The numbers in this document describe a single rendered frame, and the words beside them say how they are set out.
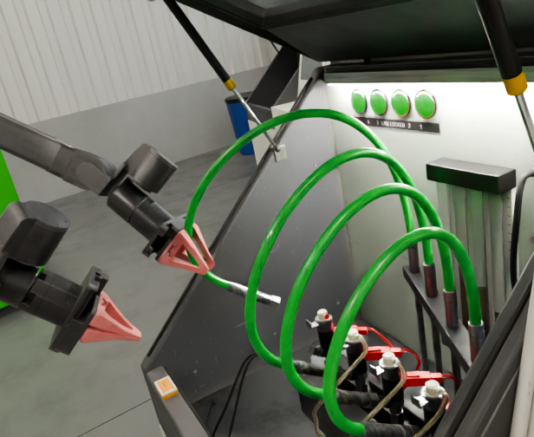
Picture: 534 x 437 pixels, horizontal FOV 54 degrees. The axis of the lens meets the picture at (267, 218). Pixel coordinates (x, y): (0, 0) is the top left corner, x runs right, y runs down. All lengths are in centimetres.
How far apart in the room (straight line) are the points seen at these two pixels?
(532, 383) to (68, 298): 53
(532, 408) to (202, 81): 743
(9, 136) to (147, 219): 27
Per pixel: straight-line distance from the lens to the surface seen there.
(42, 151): 95
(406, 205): 91
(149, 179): 88
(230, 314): 115
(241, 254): 112
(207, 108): 782
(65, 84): 728
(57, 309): 70
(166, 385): 105
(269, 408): 114
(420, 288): 92
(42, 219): 66
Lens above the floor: 155
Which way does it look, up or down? 20 degrees down
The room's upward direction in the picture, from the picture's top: 12 degrees counter-clockwise
